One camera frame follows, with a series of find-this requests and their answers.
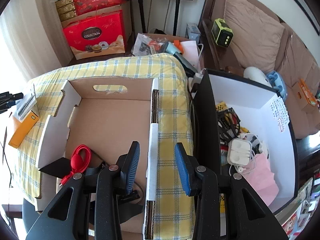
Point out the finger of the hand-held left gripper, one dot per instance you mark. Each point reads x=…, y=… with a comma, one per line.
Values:
x=17, y=97

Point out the white paper sheet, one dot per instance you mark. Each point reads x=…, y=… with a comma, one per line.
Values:
x=191, y=52

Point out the white charger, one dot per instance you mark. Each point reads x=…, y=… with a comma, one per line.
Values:
x=197, y=78

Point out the red gift box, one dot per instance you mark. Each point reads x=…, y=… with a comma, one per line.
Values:
x=95, y=35

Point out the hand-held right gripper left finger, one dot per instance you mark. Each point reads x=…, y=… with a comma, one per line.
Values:
x=132, y=167

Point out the yellow plaid tablecloth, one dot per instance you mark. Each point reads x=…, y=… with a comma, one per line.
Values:
x=172, y=130

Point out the brown sofa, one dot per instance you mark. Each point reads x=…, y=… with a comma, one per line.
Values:
x=302, y=120

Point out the colourful printed box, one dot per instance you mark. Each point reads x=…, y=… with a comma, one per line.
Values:
x=302, y=210

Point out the pink paper bag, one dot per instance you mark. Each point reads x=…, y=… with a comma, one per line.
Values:
x=262, y=180

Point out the kraft paper bag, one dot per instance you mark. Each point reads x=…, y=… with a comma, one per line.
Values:
x=110, y=8

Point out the framed wall painting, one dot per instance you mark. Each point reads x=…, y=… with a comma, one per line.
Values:
x=303, y=7

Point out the green cube radio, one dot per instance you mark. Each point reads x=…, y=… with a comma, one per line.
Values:
x=221, y=32

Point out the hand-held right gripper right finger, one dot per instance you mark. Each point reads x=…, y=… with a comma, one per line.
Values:
x=183, y=170

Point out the white curtain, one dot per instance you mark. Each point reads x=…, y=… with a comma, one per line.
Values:
x=27, y=42

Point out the cardboard tray box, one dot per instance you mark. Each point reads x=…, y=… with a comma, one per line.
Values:
x=112, y=120

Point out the white rounded appliance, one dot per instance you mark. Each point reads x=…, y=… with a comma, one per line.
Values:
x=255, y=76

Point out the black speaker stand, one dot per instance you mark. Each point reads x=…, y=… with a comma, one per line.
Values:
x=176, y=17
x=141, y=17

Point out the light blue glue gun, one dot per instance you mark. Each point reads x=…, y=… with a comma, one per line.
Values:
x=175, y=51

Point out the stack of paper manuals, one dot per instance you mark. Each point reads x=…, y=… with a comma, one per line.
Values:
x=25, y=105

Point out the white earphone case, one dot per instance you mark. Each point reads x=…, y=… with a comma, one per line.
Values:
x=239, y=151

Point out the black and white storage box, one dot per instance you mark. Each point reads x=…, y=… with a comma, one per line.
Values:
x=275, y=160

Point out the light blue plastic item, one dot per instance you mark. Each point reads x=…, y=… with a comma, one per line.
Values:
x=277, y=83

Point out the orange product box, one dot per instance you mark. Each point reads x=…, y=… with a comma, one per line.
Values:
x=23, y=132

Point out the white and blue small box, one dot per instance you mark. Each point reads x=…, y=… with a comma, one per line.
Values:
x=193, y=31

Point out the clear plastic bag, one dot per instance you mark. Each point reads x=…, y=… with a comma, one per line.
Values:
x=145, y=45

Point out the brown sofa cushion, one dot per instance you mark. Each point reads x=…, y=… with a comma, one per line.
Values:
x=252, y=30
x=300, y=65

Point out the orange carton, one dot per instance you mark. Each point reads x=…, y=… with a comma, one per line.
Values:
x=303, y=97

